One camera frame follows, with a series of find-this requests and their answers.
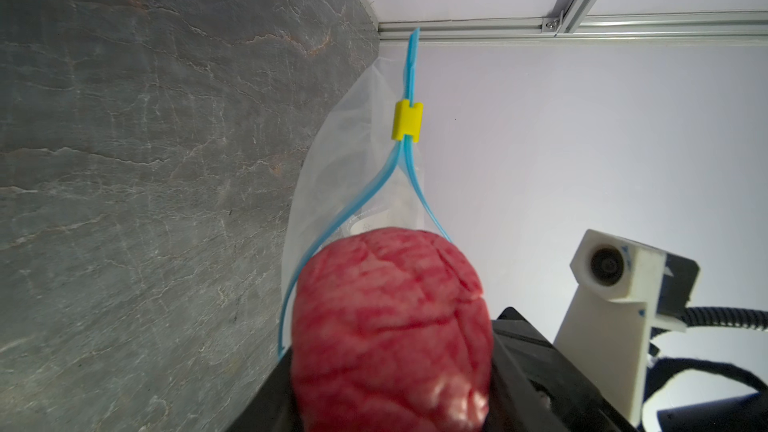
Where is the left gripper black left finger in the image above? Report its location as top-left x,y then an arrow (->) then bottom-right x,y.
226,348 -> 300,432

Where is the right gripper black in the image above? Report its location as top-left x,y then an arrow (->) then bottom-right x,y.
492,307 -> 636,431

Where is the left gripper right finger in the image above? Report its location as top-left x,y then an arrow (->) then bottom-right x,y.
483,335 -> 567,432

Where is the clear zip top bag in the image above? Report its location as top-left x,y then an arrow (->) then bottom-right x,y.
277,30 -> 446,355

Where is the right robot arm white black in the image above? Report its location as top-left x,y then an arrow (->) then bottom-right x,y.
483,307 -> 767,431

